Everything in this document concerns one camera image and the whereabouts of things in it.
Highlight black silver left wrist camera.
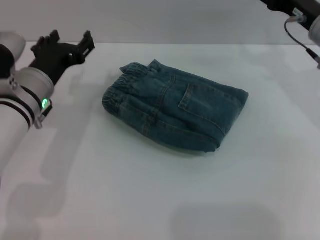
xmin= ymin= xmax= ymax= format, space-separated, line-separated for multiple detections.
xmin=0 ymin=31 xmax=27 ymax=80

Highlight left arm cable with connector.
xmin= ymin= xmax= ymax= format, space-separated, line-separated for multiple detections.
xmin=33 ymin=99 xmax=54 ymax=130

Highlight blue denim shorts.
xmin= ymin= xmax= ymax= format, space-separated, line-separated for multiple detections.
xmin=101 ymin=59 xmax=250 ymax=154

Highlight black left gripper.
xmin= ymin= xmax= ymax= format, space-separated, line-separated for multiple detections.
xmin=28 ymin=30 xmax=96 ymax=86

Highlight arm cable with connector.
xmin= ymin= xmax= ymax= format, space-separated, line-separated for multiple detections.
xmin=284 ymin=15 xmax=320 ymax=70
xmin=33 ymin=99 xmax=54 ymax=130

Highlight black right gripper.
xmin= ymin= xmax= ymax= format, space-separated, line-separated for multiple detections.
xmin=259 ymin=0 xmax=320 ymax=30

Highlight right arm cable with connector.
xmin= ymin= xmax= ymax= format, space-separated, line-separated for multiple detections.
xmin=284 ymin=15 xmax=320 ymax=70

